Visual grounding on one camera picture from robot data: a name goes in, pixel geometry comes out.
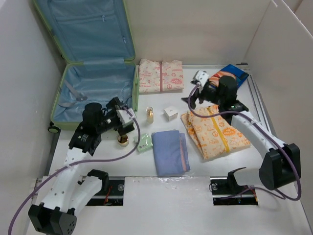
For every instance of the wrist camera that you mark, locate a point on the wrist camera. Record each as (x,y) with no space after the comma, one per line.
(200,78)
(126,116)

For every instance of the blue orange ear print bag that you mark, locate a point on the blue orange ear print bag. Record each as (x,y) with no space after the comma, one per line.
(230,70)

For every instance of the green box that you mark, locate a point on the green box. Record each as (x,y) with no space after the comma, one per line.
(145,143)

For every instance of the pink patterned folded garment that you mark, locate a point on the pink patterned folded garment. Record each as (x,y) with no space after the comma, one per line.
(155,77)

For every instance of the round gold jar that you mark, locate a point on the round gold jar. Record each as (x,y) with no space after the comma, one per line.
(123,140)

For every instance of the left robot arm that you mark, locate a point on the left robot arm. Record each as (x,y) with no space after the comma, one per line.
(57,212)

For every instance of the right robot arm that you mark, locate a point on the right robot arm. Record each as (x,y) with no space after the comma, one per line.
(281,162)

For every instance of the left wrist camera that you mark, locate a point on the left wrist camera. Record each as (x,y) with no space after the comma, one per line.
(126,116)

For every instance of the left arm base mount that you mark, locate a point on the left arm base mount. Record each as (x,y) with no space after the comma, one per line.
(112,196)

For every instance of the gold perfume bottle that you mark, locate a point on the gold perfume bottle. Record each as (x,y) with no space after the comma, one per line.
(150,115)

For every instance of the green suitcase blue lining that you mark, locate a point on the green suitcase blue lining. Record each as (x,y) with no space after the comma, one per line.
(94,38)

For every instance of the small white box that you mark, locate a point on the small white box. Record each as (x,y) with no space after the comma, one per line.
(170,113)

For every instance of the blue cloth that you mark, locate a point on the blue cloth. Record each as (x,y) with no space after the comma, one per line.
(170,153)

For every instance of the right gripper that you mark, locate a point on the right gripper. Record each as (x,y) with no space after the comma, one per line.
(193,98)

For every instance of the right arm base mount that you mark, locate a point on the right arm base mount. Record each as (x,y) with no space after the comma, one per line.
(224,195)

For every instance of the orange patterned garment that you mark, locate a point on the orange patterned garment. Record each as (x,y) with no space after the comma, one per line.
(213,136)

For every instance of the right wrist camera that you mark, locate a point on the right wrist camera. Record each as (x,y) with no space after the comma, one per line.
(200,78)

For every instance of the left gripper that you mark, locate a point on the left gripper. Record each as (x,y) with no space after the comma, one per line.
(113,105)

